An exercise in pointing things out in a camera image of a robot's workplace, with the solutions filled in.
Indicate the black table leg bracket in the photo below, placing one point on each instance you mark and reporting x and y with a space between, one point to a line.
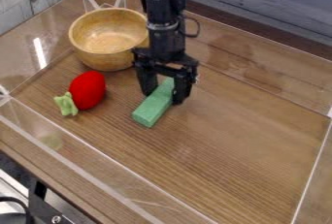
43 212

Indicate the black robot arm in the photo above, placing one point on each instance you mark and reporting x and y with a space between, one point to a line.
166 12

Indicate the red plush strawberry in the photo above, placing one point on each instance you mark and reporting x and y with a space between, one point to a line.
84 93

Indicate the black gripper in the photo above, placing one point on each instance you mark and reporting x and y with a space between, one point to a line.
163 57

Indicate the clear acrylic tray wall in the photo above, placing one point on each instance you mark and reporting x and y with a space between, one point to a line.
238 156

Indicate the green rectangular block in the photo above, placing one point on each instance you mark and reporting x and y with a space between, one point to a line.
155 104

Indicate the brown wooden bowl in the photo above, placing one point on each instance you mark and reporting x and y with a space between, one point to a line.
103 37

